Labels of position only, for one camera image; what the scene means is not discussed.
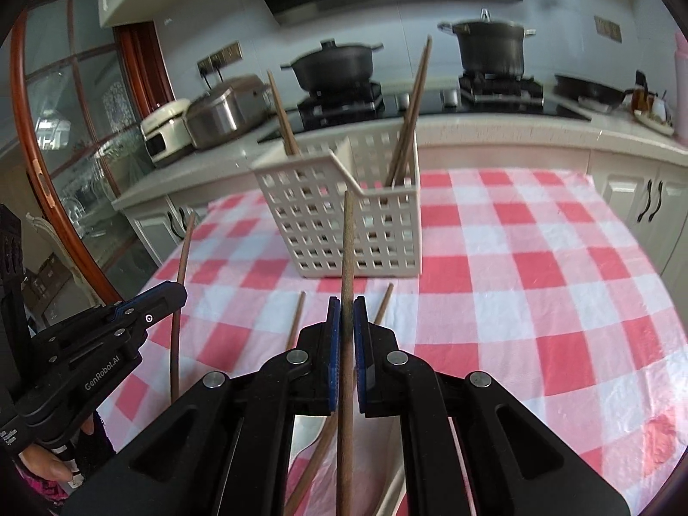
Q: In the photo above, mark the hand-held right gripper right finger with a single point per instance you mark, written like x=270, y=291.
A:
x=430, y=414

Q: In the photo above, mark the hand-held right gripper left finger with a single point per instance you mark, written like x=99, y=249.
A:
x=258, y=414

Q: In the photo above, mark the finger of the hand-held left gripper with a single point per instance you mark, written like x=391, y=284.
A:
x=156, y=295
x=153, y=320

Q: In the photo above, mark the white ceramic spoon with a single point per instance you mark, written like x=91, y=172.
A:
x=394, y=488

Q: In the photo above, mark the white perforated plastic basket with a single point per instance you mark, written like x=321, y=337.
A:
x=349, y=226

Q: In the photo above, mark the person's left hand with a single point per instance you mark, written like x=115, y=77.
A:
x=45, y=465

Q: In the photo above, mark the cardboard box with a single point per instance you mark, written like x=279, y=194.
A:
x=54, y=277

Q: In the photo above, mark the pink white checkered tablecloth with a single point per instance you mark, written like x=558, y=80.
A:
x=510, y=290

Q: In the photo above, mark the white small countertop appliance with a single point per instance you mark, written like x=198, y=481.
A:
x=166, y=134

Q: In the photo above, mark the wooden framed glass door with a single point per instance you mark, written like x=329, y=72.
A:
x=80, y=118

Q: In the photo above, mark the silver rice cooker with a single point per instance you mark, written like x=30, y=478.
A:
x=226, y=113

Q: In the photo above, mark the white base cabinets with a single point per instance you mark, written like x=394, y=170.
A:
x=618, y=193

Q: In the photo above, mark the black lidded casserole pot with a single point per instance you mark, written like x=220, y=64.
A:
x=336, y=67

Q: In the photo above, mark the black glass gas cooktop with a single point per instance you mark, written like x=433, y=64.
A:
x=430, y=105

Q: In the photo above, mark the black wok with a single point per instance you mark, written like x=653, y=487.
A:
x=588, y=88

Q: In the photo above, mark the white plate with food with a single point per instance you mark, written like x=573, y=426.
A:
x=653, y=124

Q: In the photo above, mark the dark tall stock pot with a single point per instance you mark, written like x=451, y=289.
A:
x=489, y=45

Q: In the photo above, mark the brown bottle with black cap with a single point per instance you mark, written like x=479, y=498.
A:
x=639, y=94

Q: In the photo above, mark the small white jar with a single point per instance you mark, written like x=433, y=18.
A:
x=660, y=107

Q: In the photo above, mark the pink thermos bottle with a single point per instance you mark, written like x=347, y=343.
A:
x=682, y=86

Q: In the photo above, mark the wall socket panel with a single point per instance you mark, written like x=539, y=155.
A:
x=219, y=60

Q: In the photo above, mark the wall switch panel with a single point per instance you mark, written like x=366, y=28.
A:
x=608, y=29

